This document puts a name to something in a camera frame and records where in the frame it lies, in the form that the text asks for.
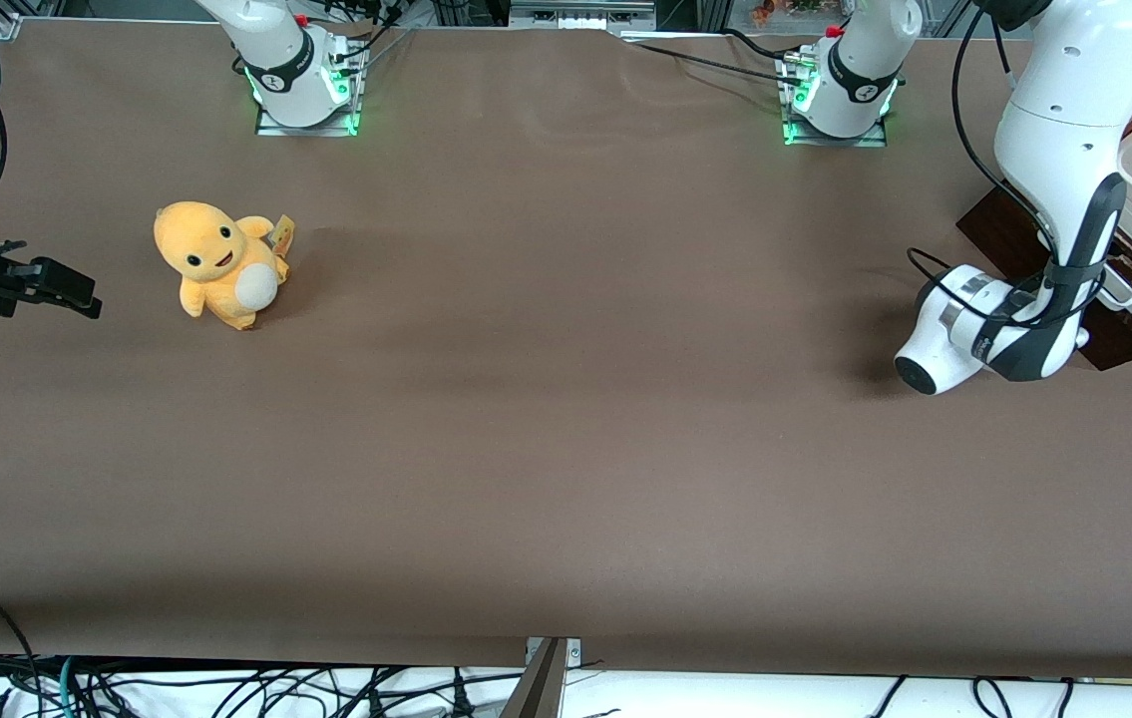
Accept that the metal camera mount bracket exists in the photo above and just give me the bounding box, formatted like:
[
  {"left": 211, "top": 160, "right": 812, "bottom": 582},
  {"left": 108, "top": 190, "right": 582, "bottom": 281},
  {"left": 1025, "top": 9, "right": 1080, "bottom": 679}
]
[{"left": 501, "top": 636, "right": 583, "bottom": 718}]

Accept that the black base cable bundle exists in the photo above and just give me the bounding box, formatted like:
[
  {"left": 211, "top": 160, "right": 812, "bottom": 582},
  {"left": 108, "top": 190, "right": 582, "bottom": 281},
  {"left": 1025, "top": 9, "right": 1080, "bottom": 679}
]
[{"left": 321, "top": 0, "right": 417, "bottom": 61}]

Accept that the orange background item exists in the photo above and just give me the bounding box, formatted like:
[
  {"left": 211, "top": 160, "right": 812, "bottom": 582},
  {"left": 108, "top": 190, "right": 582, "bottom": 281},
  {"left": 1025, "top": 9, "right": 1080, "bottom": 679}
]
[{"left": 747, "top": 0, "right": 831, "bottom": 28}]

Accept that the yellow plush toy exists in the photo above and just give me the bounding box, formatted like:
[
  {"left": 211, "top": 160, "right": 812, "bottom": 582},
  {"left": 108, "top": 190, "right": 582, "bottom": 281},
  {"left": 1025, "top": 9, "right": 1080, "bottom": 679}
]
[{"left": 153, "top": 200, "right": 296, "bottom": 332}]

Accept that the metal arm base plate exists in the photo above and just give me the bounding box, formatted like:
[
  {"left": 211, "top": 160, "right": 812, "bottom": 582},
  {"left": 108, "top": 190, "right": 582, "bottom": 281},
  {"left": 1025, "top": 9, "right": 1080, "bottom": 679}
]
[
  {"left": 781, "top": 55, "right": 890, "bottom": 149},
  {"left": 254, "top": 95, "right": 364, "bottom": 138}
]

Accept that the short black table cable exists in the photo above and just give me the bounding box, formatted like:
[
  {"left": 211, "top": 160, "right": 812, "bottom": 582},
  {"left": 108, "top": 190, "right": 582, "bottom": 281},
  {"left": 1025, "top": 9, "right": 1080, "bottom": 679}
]
[{"left": 720, "top": 28, "right": 806, "bottom": 63}]

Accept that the dark wooden board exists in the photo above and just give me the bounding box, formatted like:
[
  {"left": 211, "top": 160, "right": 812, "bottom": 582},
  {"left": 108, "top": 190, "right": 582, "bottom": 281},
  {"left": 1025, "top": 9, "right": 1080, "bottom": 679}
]
[{"left": 957, "top": 182, "right": 1132, "bottom": 372}]

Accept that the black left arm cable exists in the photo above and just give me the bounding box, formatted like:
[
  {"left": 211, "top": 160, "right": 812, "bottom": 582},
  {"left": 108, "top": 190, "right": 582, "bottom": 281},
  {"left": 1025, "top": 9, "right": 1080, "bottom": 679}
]
[{"left": 908, "top": 5, "right": 1065, "bottom": 330}]

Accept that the grey equipment box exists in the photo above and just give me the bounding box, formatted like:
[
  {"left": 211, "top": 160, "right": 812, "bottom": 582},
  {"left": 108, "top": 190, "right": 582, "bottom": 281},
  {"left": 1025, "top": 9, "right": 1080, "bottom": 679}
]
[{"left": 509, "top": 0, "right": 658, "bottom": 31}]

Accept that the brown table cover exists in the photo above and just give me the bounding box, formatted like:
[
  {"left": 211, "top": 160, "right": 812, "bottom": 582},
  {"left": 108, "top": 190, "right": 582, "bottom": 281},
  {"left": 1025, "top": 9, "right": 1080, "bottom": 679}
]
[{"left": 0, "top": 18, "right": 1132, "bottom": 681}]

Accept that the long black table cable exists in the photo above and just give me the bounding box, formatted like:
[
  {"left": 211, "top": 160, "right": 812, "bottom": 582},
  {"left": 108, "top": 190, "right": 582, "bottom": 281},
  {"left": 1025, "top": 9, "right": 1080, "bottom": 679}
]
[{"left": 622, "top": 38, "right": 811, "bottom": 89}]

